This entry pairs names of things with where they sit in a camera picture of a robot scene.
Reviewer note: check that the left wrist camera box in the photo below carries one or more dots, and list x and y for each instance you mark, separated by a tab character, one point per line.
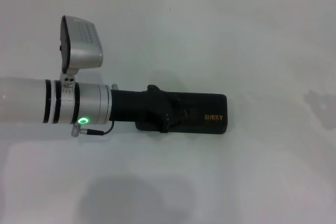
81	43

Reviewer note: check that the black glasses case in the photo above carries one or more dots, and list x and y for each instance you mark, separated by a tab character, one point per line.
204	111

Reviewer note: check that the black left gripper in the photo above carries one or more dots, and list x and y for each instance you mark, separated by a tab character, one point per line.
139	108

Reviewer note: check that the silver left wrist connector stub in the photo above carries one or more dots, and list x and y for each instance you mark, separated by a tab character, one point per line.
114	86

